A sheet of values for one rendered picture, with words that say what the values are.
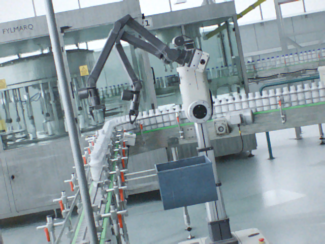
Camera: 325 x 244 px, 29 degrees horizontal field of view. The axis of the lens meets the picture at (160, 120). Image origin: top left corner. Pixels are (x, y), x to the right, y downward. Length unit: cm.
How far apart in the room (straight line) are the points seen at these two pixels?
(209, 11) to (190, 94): 521
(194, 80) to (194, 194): 91
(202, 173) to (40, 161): 410
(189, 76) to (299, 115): 157
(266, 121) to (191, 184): 206
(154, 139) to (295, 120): 123
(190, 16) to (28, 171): 339
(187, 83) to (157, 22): 512
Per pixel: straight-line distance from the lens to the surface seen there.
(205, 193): 360
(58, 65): 153
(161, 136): 565
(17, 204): 759
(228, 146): 941
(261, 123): 553
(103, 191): 251
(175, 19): 928
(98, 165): 310
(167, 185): 357
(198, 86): 420
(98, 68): 403
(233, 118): 539
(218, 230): 438
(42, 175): 749
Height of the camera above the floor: 151
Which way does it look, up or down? 5 degrees down
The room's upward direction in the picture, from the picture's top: 10 degrees counter-clockwise
